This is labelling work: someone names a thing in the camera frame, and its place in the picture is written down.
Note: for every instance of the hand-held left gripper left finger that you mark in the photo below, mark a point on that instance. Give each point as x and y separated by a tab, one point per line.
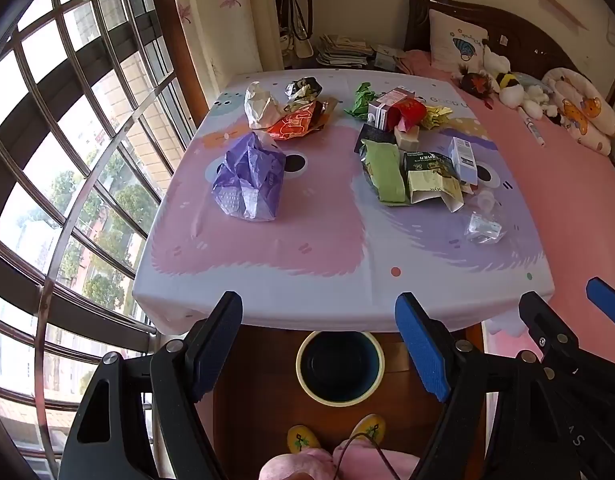
215	345

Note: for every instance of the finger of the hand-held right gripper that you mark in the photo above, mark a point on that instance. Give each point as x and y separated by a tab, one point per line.
605	295
542	320

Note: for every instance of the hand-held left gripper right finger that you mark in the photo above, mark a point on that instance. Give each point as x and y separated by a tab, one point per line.
420	345

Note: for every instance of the round trash bin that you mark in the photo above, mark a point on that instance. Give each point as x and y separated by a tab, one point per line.
337	375

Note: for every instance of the green paper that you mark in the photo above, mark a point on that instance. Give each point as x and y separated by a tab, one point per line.
362	102

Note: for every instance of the black gold paper bag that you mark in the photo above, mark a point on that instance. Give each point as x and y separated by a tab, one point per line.
302	89

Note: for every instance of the yellow embroidered slipper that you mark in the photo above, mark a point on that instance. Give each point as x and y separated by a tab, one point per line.
303	439
368	427

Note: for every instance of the clear plastic packaging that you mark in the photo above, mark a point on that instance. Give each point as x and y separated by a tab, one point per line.
482	228

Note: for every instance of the small clear plastic piece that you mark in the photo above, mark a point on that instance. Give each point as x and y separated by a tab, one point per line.
486	202

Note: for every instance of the person's pink trousers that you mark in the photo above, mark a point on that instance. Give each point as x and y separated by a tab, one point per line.
297	467

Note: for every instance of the cartoon printed tablecloth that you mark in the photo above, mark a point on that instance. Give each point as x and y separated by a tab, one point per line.
312	220

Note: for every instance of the purple plastic bag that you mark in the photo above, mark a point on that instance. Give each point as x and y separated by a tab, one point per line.
247	175

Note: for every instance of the green snack packet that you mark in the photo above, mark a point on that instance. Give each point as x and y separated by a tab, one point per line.
385	175

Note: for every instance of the white marker pen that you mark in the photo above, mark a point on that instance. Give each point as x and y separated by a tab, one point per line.
533	130

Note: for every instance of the small white blue box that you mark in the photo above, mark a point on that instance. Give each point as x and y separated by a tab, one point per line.
462	157

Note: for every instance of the cream bear print baby pillow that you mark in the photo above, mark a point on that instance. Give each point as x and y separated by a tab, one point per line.
582	110

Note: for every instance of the small white plush toy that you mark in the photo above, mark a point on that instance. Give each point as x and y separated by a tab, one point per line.
537	100

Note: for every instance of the beige soap block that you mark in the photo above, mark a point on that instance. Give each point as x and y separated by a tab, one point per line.
406	137

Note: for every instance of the flat black box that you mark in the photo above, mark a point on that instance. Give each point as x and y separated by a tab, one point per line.
375	135

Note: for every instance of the window with metal grille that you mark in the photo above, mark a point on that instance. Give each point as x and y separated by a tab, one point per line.
62	185

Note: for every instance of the yellow black bee plush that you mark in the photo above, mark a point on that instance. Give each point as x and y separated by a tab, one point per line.
510	90

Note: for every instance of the light blue cloth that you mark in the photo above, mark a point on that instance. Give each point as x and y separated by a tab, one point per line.
530	80

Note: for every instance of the yellow crumpled paper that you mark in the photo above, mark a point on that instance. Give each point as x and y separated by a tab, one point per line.
436	116

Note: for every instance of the orange snack bag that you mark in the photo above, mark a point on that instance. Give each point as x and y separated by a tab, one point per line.
292	125

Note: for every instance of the red crumpled wrapper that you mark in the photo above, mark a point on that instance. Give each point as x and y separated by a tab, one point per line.
410	110

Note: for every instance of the beige crumpled paper bag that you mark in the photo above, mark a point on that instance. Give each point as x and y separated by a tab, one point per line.
260	105

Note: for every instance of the pink drink carton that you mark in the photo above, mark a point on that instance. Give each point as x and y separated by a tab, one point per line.
387	101

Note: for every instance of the brown orange feathery plush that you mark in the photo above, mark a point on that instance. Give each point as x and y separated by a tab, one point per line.
475	80

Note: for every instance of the brown translucent wrapper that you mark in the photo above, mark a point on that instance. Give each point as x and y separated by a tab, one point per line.
328	110

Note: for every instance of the pink folded blanket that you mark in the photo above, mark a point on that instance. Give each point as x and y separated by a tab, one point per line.
412	60

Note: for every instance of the pale green paper packet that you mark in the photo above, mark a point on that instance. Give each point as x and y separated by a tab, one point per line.
387	57

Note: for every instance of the dark bedside table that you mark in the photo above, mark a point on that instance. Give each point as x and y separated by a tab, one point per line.
297	62

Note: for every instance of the white printed pillow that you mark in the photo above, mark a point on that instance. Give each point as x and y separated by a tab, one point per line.
452	35

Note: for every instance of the stack of newspapers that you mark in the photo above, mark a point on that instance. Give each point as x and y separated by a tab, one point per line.
342	52

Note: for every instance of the cream floral curtain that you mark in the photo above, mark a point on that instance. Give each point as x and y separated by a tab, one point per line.
212	10

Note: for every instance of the brown wall decoration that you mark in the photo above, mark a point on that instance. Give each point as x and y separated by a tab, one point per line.
562	10

